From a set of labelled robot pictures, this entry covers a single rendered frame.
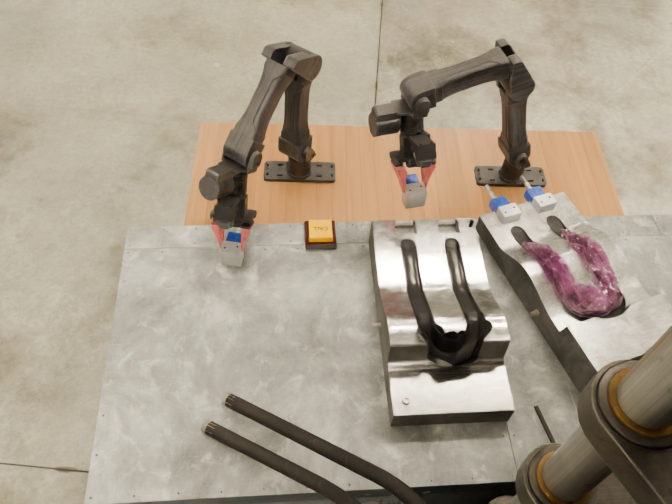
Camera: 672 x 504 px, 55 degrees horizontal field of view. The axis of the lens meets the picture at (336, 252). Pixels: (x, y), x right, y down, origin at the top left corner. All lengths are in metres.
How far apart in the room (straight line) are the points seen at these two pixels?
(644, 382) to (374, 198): 1.23
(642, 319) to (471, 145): 0.72
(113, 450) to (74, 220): 1.59
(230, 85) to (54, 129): 0.86
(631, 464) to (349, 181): 1.29
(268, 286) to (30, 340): 1.24
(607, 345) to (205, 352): 0.89
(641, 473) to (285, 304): 1.04
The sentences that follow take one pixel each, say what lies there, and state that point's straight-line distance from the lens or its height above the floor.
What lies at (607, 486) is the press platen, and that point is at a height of 1.29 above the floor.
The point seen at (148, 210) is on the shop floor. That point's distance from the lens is 2.87.
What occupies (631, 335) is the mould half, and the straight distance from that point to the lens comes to 1.58.
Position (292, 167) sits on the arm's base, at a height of 0.85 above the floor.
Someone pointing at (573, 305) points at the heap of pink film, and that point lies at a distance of 1.60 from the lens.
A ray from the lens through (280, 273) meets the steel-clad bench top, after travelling 1.63.
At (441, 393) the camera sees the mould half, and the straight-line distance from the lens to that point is 1.43.
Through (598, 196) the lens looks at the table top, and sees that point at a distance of 1.98.
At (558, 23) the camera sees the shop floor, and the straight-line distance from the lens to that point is 4.11.
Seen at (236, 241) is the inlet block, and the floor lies 0.84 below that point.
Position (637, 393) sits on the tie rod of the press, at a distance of 0.69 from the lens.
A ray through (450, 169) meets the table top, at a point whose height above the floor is 0.80.
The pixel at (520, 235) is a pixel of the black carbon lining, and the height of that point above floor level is 0.85.
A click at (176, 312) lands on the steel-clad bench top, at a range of 1.60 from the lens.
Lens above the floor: 2.14
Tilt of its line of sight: 54 degrees down
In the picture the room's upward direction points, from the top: 4 degrees clockwise
